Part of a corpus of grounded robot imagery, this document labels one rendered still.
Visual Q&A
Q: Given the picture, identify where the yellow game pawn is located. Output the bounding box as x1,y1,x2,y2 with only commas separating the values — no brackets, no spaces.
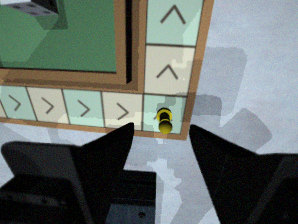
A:
157,107,172,134

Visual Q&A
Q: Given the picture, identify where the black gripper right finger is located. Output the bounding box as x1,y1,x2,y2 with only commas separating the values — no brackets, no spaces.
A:
189,124,298,224

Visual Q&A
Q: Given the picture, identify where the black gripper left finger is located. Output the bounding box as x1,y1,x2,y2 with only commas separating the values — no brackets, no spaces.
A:
1,122,134,224

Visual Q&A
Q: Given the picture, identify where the white die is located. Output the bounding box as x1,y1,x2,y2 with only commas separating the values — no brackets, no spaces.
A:
0,0,59,16

